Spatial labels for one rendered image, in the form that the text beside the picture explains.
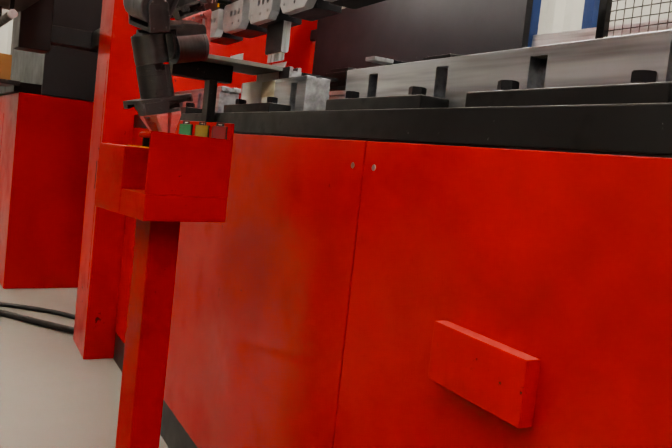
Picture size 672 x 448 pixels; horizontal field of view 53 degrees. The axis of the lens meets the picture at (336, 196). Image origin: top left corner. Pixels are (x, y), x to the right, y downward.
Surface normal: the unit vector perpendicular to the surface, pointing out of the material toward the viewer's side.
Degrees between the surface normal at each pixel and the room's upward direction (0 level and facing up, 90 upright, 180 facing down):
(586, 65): 90
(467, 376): 90
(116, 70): 90
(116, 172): 90
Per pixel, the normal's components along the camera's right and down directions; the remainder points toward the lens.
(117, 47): 0.48, 0.10
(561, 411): -0.87, -0.07
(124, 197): -0.74, -0.04
